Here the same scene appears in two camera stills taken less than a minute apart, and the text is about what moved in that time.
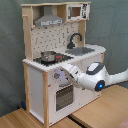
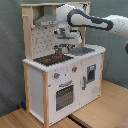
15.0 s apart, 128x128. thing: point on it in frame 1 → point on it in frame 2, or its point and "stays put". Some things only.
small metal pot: [48, 56] → [58, 50]
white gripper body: [72, 70] → [66, 36]
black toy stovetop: [60, 58] stays put
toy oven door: [64, 97] stays put
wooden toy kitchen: [54, 34] stays put
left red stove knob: [56, 75] stays put
